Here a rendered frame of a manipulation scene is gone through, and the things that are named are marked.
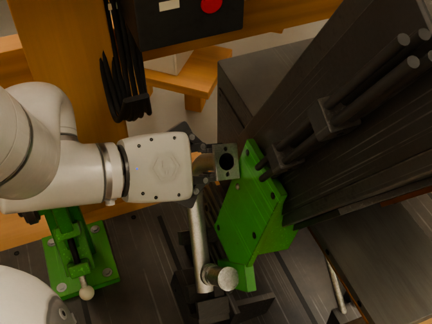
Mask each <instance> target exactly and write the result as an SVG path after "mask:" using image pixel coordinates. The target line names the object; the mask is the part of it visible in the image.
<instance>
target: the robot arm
mask: <svg viewBox="0 0 432 324"><path fill-rule="evenodd" d="M217 144H222V143H212V144H205V143H203V142H202V141H201V140H200V139H199V138H198V137H197V136H196V135H195V134H193V132H192V130H191V128H190V127H189V125H188V124H187V122H186V121H181V122H179V123H178V124H177V125H175V126H173V127H172V128H171V129H169V130H167V131H166V132H159V133H153V134H143V135H139V136H132V137H129V138H124V139H121V140H119V141H118V142H117V144H116V145H115V143H113V142H106V143H88V144H83V143H80V142H79V141H78V136H77V127H76V121H75V114H74V110H73V106H72V104H71V102H70V100H69V98H68V97H67V96H66V94H65V93H64V92H63V91H62V90H61V89H60V88H58V87H57V86H55V85H53V84H50V83H46V82H25V83H21V84H16V85H13V86H10V87H8V88H6V89H3V88H2V87H1V86H0V211H1V213H2V214H5V215H7V214H13V213H22V212H33V211H39V210H49V209H55V208H65V207H71V206H81V205H87V204H97V203H103V202H104V201H105V205H106V206H113V205H115V200H117V198H122V199H123V200H124V201H125V202H126V203H162V202H170V201H173V202H175V203H177V204H180V205H182V206H184V207H186V208H193V207H194V204H195V201H196V199H197V195H198V194H199V193H200V192H201V190H202V189H203V188H204V187H205V185H207V184H208V183H209V182H212V181H215V176H214V171H213V172H203V173H202V174H200V175H199V176H193V174H192V157H191V153H192V152H201V154H206V153H213V152H212V145H217ZM76 323H77V321H76V319H75V316H74V314H73V313H70V311H69V309H68V308H67V306H66V304H65V303H64V302H63V301H62V299H61V298H60V297H59V295H58V294H57V293H56V292H55V291H54V290H53V289H52V288H51V287H49V286H48V285H47V284H45V283H44V282H43V281H41V280H39V279H38V278H37V277H35V276H32V275H30V274H28V273H26V272H24V271H20V270H18V269H14V268H12V267H8V266H4V265H0V324H76Z"/></svg>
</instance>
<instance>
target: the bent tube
mask: <svg viewBox="0 0 432 324"><path fill-rule="evenodd" d="M224 147H226V151H224ZM212 152H213V153H206V154H201V155H199V156H197V157H196V159H195V160H194V161H193V163H192V174H193V176H199V175H200V174H202V173H203V172H208V171H214V176H215V181H223V180H228V179H239V178H240V172H239V157H238V148H237V143H225V144H217V145H212ZM226 172H227V173H228V176H226ZM187 213H188V223H189V230H190V240H191V246H192V256H193V267H194V273H195V283H196V289H197V293H210V292H212V291H213V286H209V285H205V284H204V283H203V282H202V281H201V278H200V272H201V269H202V268H203V266H204V265H206V264H209V263H210V254H209V249H208V238H207V232H206V222H205V216H204V205H203V189H202V190H201V192H200V193H199V194H198V195H197V199H196V201H195V204H194V206H193V208H187Z"/></svg>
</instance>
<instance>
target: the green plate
mask: <svg viewBox="0 0 432 324"><path fill-rule="evenodd" d="M264 157H265V156H264V155H263V153H262V151H261V150H260V148H259V147H258V145H257V143H256V141H255V140H254V139H253V138H252V139H247V141H246V144H245V146H244V149H243V151H242V154H241V157H240V159H239V161H238V163H239V172H240V178H239V179H232V180H231V183H230V185H229V188H228V191H227V194H226V196H225V198H224V202H223V204H222V207H221V209H220V212H219V215H218V217H217V220H216V222H215V225H214V229H215V231H216V233H217V235H218V238H219V240H220V242H221V244H222V246H223V248H224V250H225V252H226V254H227V257H228V259H229V261H230V262H236V263H241V264H245V265H246V267H252V266H253V264H254V262H255V260H256V258H257V256H258V255H261V254H265V253H271V252H275V251H281V250H285V249H289V246H290V245H291V243H292V241H293V239H294V238H295V236H296V234H297V232H298V230H296V231H293V227H294V224H293V225H290V226H287V227H282V219H283V215H282V209H283V205H284V201H285V199H286V197H287V192H286V191H285V188H284V187H283V186H282V184H281V182H280V180H279V179H278V178H277V177H276V178H274V179H273V178H269V179H267V180H266V181H264V182H260V181H259V177H260V176H261V175H262V174H263V173H264V172H266V171H267V170H269V169H270V167H267V166H265V167H264V168H262V169H261V170H259V171H257V170H255V165H256V164H257V163H258V162H259V161H260V160H261V159H263V158H264ZM237 183H238V184H239V186H240V188H239V190H237V189H236V188H235V185H236V184H237Z"/></svg>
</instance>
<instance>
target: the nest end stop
mask: <svg viewBox="0 0 432 324"><path fill-rule="evenodd" d="M229 318H230V314H229V313H226V314H221V315H218V316H214V317H210V318H205V319H200V320H199V319H197V313H195V314H189V315H188V321H189V322H191V323H193V324H211V323H216V322H219V321H224V320H228V319H229Z"/></svg>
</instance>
